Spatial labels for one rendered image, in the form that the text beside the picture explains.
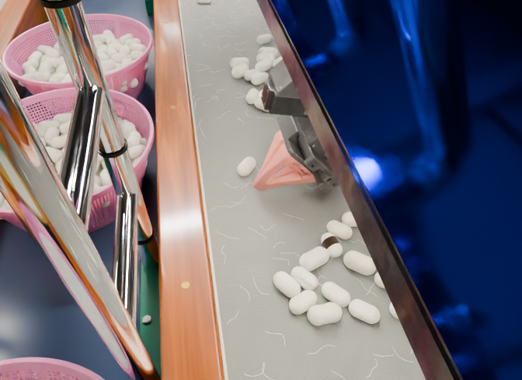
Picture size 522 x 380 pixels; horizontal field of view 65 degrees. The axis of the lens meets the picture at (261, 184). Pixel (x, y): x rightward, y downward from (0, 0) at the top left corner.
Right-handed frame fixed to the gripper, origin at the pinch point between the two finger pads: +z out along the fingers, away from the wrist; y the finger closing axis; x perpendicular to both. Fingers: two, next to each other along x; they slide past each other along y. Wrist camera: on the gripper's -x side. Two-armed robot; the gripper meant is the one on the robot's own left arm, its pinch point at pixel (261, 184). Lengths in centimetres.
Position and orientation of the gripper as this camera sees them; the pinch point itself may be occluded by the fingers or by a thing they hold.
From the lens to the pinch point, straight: 52.4
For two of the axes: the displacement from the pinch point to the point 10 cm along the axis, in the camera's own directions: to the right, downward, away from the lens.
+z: -7.4, 5.6, 3.7
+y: 1.9, 7.1, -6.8
